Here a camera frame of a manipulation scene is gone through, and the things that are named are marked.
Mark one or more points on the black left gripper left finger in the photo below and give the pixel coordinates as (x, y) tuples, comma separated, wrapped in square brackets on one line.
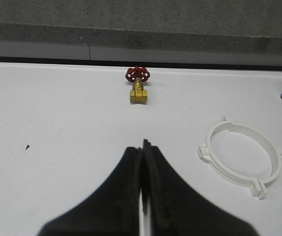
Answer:
[(111, 210)]

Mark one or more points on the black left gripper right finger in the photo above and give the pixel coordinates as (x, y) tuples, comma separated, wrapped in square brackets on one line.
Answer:
[(173, 208)]

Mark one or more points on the white half pipe clamp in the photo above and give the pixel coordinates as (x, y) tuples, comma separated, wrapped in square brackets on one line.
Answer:
[(206, 153)]

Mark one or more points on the brass valve red handwheel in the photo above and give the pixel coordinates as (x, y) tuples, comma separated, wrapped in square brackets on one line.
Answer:
[(138, 76)]

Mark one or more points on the grey stone counter ledge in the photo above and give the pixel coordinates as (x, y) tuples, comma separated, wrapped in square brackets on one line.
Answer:
[(174, 31)]

